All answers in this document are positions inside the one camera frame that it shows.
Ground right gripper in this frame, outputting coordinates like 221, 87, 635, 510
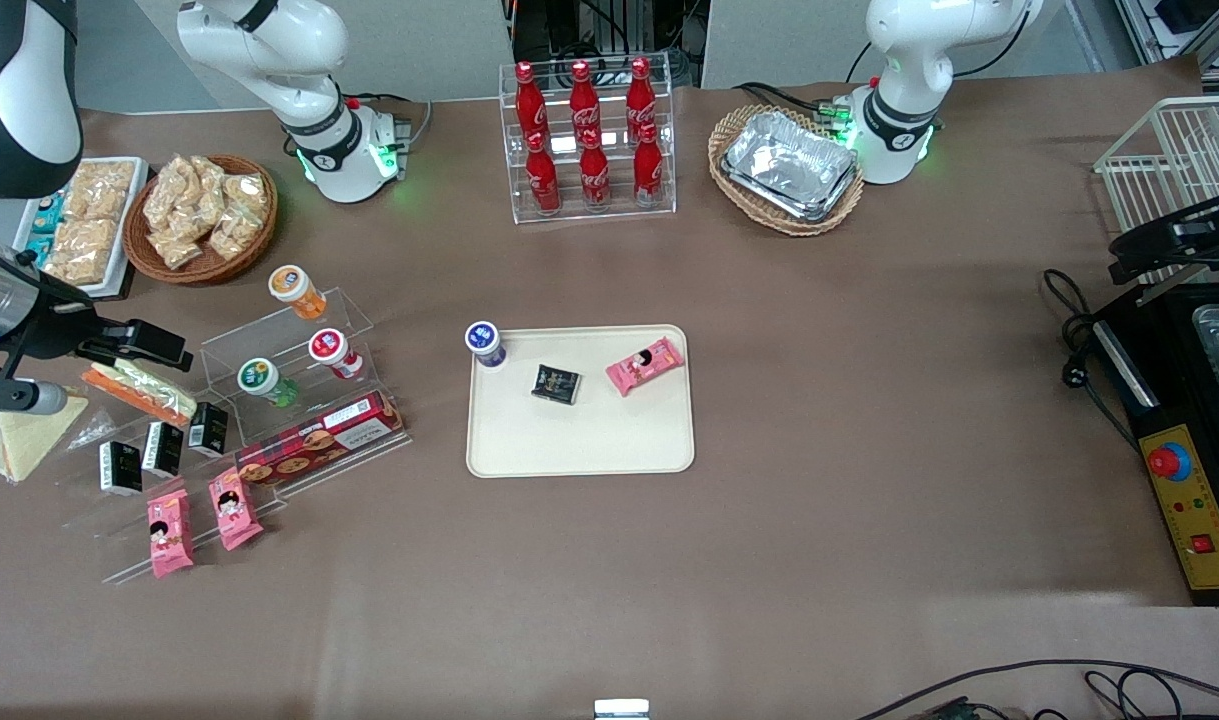
0, 235, 192, 415

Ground white triangle sandwich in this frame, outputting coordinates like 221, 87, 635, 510
0, 395, 90, 483

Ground wrapped sandwich with orange label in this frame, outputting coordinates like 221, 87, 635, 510
81, 360, 200, 426

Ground white rectangular snack tray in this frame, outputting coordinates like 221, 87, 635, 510
14, 157, 150, 299

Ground aluminium foil tray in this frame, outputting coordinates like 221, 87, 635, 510
721, 110, 860, 222

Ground beige plastic tray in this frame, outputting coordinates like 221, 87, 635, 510
466, 325, 695, 478

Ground black sealing machine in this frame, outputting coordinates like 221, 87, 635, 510
1094, 283, 1219, 607

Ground rice cracker pack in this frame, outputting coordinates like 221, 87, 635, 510
57, 218, 120, 257
44, 250, 112, 287
66, 162, 135, 221

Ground small black snack box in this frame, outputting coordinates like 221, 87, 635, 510
143, 422, 185, 478
188, 402, 229, 458
531, 365, 581, 405
99, 441, 143, 497

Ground clear bag of snacks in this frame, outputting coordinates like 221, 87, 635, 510
207, 205, 265, 259
149, 228, 206, 271
144, 158, 202, 233
224, 172, 268, 216
189, 155, 230, 203

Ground dark brown wicker basket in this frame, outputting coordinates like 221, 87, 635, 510
126, 155, 278, 286

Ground green lid drink cup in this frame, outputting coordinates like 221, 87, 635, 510
237, 357, 300, 409

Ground pink snack pack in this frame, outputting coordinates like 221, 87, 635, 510
147, 488, 195, 579
607, 337, 686, 397
208, 468, 264, 551

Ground red emergency stop button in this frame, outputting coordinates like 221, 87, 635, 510
1147, 441, 1193, 483

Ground low clear acrylic stand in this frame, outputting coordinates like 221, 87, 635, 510
64, 400, 290, 586

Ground orange lid drink cup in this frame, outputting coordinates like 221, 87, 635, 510
269, 265, 327, 321

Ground grey metal equipment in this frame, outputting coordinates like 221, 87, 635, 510
1114, 0, 1219, 71

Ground red cookie box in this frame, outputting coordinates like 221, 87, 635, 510
234, 392, 407, 488

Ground red lid drink cup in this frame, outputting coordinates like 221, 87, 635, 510
308, 328, 365, 381

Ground tall clear acrylic stand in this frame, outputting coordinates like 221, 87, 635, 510
199, 288, 412, 491

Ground light tan wicker basket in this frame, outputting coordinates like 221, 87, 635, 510
709, 105, 865, 237

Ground blue lid yogurt cup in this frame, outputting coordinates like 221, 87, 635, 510
465, 321, 508, 368

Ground clear acrylic bottle rack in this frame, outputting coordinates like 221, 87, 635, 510
499, 65, 677, 224

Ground red cola bottle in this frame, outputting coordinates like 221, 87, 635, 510
514, 62, 550, 151
569, 61, 602, 141
634, 123, 665, 201
579, 130, 611, 209
525, 132, 562, 214
626, 57, 658, 133

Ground black power cable with plug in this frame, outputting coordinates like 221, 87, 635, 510
1042, 268, 1140, 451

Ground white wire basket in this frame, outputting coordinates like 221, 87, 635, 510
1094, 96, 1219, 286

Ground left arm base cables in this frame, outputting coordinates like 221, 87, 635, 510
734, 80, 858, 129

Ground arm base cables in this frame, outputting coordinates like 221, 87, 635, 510
344, 90, 435, 151
734, 80, 858, 129

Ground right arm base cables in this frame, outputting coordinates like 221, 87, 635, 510
344, 90, 435, 151

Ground black floor cable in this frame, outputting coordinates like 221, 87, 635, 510
854, 658, 1219, 720

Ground black equipment frame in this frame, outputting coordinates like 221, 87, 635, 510
509, 0, 712, 89

